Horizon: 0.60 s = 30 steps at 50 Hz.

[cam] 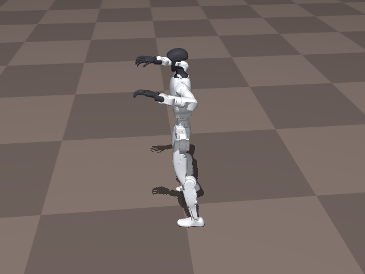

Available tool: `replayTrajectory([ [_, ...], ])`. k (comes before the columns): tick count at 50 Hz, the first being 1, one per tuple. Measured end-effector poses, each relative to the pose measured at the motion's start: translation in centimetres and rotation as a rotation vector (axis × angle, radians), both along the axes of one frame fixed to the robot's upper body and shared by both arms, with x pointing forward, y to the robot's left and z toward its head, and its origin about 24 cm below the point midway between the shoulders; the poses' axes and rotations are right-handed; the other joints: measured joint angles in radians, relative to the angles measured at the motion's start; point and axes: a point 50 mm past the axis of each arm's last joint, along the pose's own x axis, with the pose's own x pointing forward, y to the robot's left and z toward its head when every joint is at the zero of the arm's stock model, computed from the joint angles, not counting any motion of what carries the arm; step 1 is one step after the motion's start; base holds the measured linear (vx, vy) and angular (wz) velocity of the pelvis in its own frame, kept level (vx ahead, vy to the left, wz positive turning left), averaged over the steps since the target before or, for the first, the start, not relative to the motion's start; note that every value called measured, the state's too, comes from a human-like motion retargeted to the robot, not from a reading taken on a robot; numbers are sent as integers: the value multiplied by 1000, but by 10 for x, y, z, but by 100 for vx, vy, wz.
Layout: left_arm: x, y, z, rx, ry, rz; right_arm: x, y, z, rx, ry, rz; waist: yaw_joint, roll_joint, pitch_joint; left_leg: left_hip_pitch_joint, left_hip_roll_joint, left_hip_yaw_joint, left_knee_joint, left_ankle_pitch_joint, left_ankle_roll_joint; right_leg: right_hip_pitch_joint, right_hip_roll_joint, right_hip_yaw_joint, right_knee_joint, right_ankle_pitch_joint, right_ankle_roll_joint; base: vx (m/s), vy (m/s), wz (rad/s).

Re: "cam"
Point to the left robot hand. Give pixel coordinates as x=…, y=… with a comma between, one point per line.
x=149, y=94

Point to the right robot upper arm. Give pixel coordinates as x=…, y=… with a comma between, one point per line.
x=185, y=67

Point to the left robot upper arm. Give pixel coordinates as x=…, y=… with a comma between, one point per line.
x=184, y=91

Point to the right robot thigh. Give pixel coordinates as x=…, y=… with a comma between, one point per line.
x=189, y=157

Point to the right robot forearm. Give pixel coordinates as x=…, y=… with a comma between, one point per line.
x=167, y=62

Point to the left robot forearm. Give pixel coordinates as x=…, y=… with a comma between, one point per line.
x=176, y=101

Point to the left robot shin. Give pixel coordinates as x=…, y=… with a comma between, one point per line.
x=190, y=195

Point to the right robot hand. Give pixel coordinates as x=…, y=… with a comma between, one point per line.
x=147, y=60

